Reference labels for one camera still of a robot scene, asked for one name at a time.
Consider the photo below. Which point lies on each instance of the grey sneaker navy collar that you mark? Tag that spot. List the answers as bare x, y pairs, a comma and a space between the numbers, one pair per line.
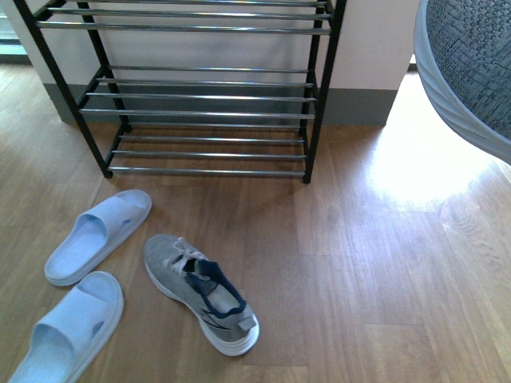
183, 273

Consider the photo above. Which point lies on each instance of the light blue slipper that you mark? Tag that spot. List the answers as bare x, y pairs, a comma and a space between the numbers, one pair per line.
69, 337
96, 233

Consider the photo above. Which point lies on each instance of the grey sneaker white sole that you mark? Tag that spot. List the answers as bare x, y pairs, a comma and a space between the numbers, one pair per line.
462, 49

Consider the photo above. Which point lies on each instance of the black metal shoe rack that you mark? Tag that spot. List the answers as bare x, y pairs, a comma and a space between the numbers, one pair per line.
192, 88

